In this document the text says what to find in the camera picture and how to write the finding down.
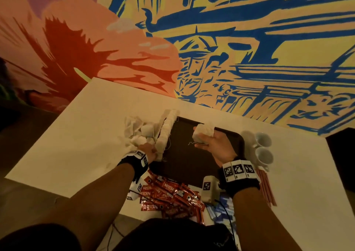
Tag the person's left hand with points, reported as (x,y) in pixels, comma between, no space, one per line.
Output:
(148,151)

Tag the person's right hand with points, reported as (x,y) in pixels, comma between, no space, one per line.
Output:
(219,147)

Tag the white tea bag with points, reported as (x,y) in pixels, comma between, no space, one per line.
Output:
(203,131)

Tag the pile of white tea bags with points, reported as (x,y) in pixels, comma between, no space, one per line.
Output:
(138,130)

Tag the row of tea bags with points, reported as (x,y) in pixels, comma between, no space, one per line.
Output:
(166,130)

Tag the dark brown tray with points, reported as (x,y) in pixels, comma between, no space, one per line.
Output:
(188,159)

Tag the pile of red Nescafe sachets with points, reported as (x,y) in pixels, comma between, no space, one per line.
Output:
(169,195)

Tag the bundle of red stir sticks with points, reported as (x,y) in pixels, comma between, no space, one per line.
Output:
(267,187)

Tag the pile of blue sugar sachets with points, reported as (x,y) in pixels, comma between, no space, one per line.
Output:
(224,215)

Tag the person's right forearm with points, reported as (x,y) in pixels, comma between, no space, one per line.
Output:
(260,223)

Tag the person's left forearm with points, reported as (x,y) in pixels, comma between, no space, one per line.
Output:
(94,203)

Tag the black left wristband with markers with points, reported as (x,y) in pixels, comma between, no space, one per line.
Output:
(135,164)

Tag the small white cup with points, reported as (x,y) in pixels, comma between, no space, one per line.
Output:
(264,156)
(263,139)

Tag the black clothing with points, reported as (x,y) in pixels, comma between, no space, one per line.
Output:
(172,236)

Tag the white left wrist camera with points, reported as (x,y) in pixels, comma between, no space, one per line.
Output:
(138,188)

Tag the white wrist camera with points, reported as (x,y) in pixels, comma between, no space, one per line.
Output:
(138,188)
(209,188)

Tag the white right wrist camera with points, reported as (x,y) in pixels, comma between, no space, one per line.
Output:
(209,188)

